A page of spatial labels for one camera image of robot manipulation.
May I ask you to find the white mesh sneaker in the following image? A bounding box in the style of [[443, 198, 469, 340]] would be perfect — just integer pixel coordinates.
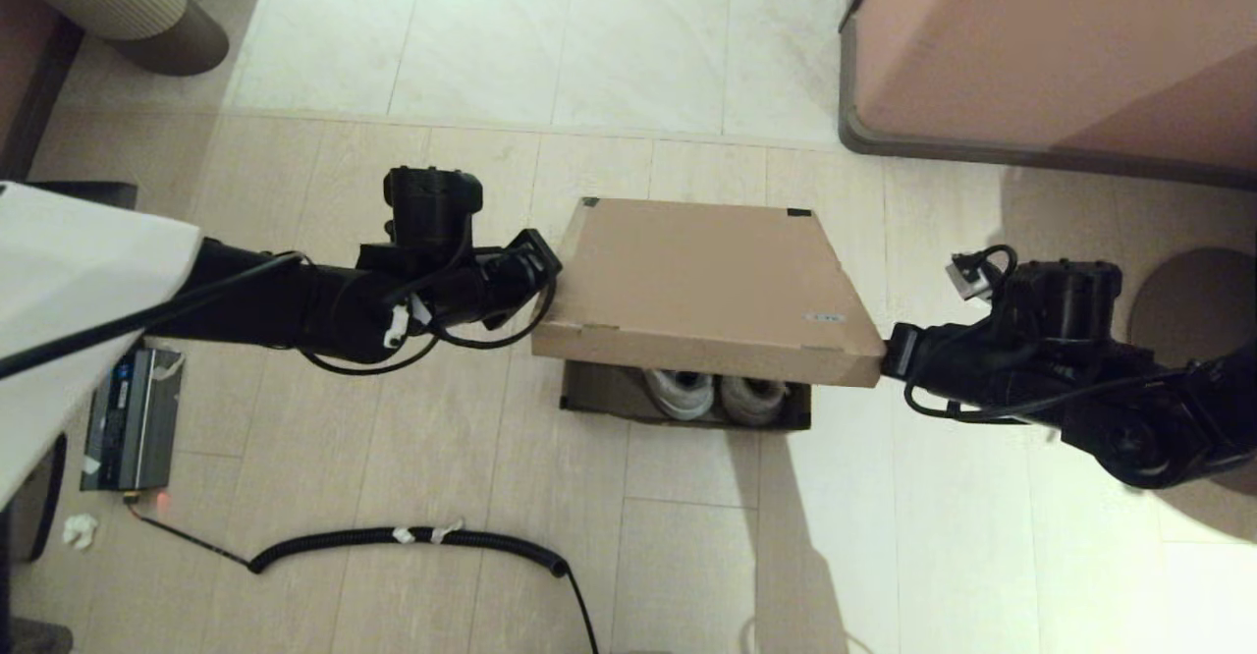
[[720, 374, 790, 426], [643, 369, 716, 422]]

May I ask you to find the cardboard shoe box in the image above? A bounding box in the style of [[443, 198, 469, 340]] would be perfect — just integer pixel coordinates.
[[530, 196, 887, 432]]

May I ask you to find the grey power inverter box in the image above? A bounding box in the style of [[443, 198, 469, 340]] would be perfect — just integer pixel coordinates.
[[82, 348, 186, 494]]

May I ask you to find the pink cabinet dark trim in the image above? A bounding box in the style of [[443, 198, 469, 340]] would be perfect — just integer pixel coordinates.
[[837, 0, 1257, 191]]

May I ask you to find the black flat panel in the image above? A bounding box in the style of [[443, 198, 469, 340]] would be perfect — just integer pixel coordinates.
[[29, 181, 138, 209]]

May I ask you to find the dark padded stool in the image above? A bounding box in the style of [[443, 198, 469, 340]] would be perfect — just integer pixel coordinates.
[[5, 433, 68, 565]]

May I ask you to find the brown wooden furniture side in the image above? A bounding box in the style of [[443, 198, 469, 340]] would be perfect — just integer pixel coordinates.
[[0, 0, 84, 184]]

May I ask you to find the dark grey rounded object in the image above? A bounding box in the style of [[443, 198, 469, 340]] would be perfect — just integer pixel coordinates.
[[0, 615, 75, 654]]

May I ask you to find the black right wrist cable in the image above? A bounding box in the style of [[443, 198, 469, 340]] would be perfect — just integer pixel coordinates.
[[903, 369, 1199, 426]]

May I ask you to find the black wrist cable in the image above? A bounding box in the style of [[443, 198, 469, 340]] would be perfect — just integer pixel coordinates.
[[295, 242, 561, 375], [903, 369, 1199, 426]]

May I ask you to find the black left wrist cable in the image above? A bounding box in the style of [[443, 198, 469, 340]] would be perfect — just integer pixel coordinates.
[[295, 242, 561, 375]]

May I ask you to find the black corrugated cable conduit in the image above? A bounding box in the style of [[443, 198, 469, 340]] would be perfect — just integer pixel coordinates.
[[128, 497, 600, 654]]

